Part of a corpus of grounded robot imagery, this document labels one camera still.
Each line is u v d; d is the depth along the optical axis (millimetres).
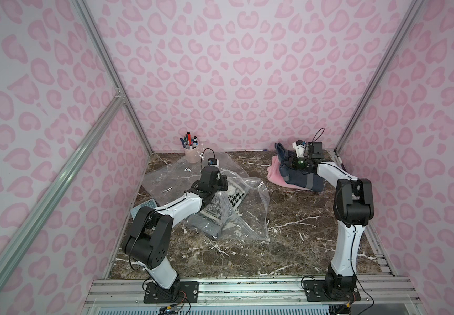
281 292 749
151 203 977
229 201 924
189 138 1046
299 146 943
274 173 1030
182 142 1066
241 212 951
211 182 719
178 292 714
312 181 979
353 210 571
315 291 723
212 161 815
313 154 825
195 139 1088
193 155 1064
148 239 459
